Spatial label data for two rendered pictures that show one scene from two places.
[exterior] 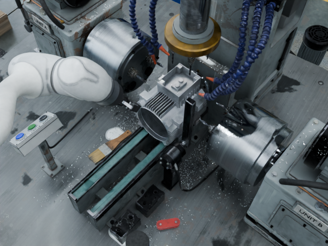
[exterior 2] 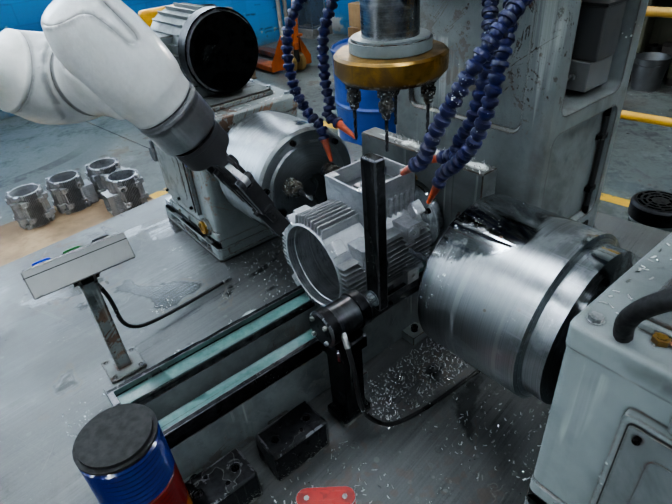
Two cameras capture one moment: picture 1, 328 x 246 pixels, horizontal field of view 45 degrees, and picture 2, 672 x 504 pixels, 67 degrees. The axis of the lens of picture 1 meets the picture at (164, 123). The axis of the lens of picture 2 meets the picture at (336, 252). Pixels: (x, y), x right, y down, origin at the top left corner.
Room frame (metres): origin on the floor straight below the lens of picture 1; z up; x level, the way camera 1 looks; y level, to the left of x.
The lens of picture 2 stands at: (0.11, -0.16, 1.52)
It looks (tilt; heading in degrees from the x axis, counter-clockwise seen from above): 34 degrees down; 13
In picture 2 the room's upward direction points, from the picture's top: 5 degrees counter-clockwise
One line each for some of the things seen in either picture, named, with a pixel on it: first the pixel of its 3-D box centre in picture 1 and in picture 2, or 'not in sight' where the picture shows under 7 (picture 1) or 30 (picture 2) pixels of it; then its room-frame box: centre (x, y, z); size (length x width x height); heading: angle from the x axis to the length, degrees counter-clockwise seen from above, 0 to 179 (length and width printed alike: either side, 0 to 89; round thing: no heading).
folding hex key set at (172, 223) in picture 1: (168, 223); (326, 500); (0.50, -0.02, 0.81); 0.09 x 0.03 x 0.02; 101
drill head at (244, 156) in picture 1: (255, 146); (539, 304); (0.70, -0.31, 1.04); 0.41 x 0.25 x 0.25; 50
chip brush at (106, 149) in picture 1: (111, 145); not in sight; (0.83, 0.21, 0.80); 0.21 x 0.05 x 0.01; 134
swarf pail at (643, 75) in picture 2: not in sight; (648, 72); (5.05, -1.94, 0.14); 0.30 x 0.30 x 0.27
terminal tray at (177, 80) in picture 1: (178, 86); (370, 190); (0.90, -0.05, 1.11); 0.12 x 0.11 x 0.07; 139
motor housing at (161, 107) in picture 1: (170, 108); (355, 244); (0.87, -0.02, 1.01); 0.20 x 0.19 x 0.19; 139
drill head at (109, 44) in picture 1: (112, 49); (271, 167); (1.14, 0.21, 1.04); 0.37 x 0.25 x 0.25; 50
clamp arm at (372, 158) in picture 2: (187, 124); (374, 238); (0.73, -0.08, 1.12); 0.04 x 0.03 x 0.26; 140
